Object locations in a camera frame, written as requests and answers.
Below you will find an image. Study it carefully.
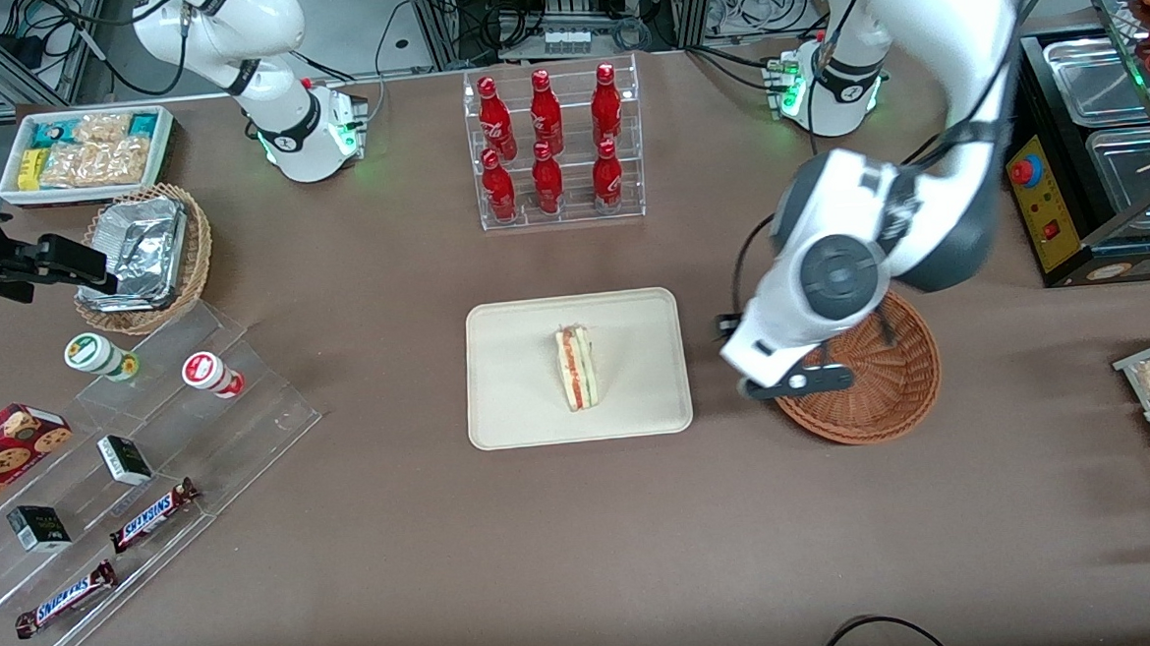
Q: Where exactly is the triangular sandwich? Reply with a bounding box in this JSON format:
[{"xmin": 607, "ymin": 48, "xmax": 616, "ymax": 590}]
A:
[{"xmin": 553, "ymin": 323, "xmax": 601, "ymax": 414}]

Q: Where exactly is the round brown wicker basket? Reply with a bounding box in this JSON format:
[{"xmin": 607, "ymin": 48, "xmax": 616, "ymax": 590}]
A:
[{"xmin": 767, "ymin": 287, "xmax": 946, "ymax": 449}]

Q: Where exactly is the light wicker basket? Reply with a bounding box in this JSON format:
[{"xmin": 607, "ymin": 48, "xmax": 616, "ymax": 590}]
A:
[{"xmin": 69, "ymin": 181, "xmax": 217, "ymax": 338}]

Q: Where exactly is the cream plastic tray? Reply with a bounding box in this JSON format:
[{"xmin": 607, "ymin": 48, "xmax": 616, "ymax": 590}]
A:
[{"xmin": 462, "ymin": 285, "xmax": 695, "ymax": 452}]

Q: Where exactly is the steel food tray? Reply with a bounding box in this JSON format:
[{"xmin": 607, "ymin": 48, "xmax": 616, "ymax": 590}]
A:
[
  {"xmin": 1043, "ymin": 31, "xmax": 1150, "ymax": 132},
  {"xmin": 1084, "ymin": 126, "xmax": 1150, "ymax": 230}
]

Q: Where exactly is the aluminium foil container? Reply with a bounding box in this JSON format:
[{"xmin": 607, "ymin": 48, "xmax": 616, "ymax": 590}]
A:
[{"xmin": 75, "ymin": 194, "xmax": 193, "ymax": 314}]

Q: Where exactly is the white rectangular snack bin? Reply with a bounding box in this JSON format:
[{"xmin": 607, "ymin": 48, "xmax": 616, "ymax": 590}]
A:
[{"xmin": 0, "ymin": 104, "xmax": 179, "ymax": 208}]

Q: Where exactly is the yellow snack packet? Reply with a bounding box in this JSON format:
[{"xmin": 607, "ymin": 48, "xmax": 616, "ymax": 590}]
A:
[{"xmin": 15, "ymin": 147, "xmax": 49, "ymax": 192}]

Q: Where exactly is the green lid cup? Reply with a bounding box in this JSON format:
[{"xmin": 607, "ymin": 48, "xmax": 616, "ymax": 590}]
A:
[{"xmin": 63, "ymin": 329, "xmax": 141, "ymax": 385}]

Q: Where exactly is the large clear cracker bag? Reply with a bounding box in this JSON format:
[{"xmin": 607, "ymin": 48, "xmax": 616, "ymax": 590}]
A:
[{"xmin": 39, "ymin": 136, "xmax": 151, "ymax": 191}]

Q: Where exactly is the small clear cracker bag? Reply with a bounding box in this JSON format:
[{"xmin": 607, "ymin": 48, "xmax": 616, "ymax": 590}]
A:
[{"xmin": 72, "ymin": 112, "xmax": 134, "ymax": 146}]

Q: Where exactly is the red plaid cookie box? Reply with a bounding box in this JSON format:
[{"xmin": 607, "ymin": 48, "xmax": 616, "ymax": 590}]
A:
[{"xmin": 0, "ymin": 399, "xmax": 80, "ymax": 521}]

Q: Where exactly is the red lid cup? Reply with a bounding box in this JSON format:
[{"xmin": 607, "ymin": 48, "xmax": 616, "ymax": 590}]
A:
[{"xmin": 181, "ymin": 349, "xmax": 246, "ymax": 401}]

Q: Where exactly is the clear acrylic bottle rack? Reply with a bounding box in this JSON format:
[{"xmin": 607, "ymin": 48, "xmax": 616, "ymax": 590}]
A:
[{"xmin": 461, "ymin": 52, "xmax": 648, "ymax": 233}]

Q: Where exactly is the red cola bottle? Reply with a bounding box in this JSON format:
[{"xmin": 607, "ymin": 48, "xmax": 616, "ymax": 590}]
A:
[
  {"xmin": 589, "ymin": 62, "xmax": 624, "ymax": 148},
  {"xmin": 530, "ymin": 141, "xmax": 565, "ymax": 215},
  {"xmin": 528, "ymin": 68, "xmax": 565, "ymax": 156},
  {"xmin": 590, "ymin": 138, "xmax": 625, "ymax": 209},
  {"xmin": 477, "ymin": 74, "xmax": 518, "ymax": 161},
  {"xmin": 481, "ymin": 147, "xmax": 518, "ymax": 223}
]

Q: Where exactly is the small black box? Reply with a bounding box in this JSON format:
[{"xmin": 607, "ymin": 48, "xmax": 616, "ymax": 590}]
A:
[
  {"xmin": 96, "ymin": 433, "xmax": 154, "ymax": 489},
  {"xmin": 6, "ymin": 503, "xmax": 73, "ymax": 556}
]

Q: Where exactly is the clear acrylic stepped shelf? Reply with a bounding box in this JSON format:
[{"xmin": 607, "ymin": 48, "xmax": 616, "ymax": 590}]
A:
[{"xmin": 0, "ymin": 295, "xmax": 335, "ymax": 646}]

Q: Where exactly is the snickers chocolate bar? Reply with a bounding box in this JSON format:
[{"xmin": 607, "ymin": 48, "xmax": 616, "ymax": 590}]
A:
[
  {"xmin": 106, "ymin": 478, "xmax": 204, "ymax": 556},
  {"xmin": 12, "ymin": 559, "xmax": 122, "ymax": 641}
]

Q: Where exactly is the black food display case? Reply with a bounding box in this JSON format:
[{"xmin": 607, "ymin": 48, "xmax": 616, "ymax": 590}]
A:
[{"xmin": 996, "ymin": 0, "xmax": 1150, "ymax": 291}]

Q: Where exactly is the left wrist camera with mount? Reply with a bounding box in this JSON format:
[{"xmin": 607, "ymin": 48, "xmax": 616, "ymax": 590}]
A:
[{"xmin": 741, "ymin": 361, "xmax": 856, "ymax": 402}]

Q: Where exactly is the black cable loop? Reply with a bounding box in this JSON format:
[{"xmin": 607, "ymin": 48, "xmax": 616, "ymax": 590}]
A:
[{"xmin": 813, "ymin": 612, "xmax": 954, "ymax": 646}]

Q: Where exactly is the aluminium frame rack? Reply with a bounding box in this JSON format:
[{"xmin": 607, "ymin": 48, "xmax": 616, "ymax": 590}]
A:
[{"xmin": 401, "ymin": 0, "xmax": 724, "ymax": 73}]

